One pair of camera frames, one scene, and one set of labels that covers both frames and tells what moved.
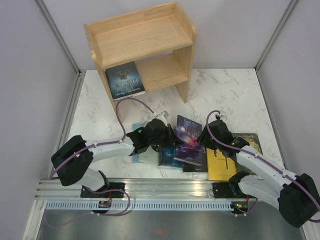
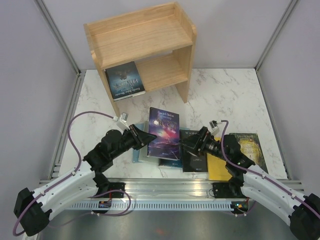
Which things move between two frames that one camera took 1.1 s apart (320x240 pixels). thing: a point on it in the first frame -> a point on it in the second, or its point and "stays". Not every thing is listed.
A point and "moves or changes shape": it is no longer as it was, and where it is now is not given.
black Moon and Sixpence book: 192,168 stays
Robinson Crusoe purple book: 190,151 moves or changes shape
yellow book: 217,168 stays
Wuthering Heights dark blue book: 124,81 stays
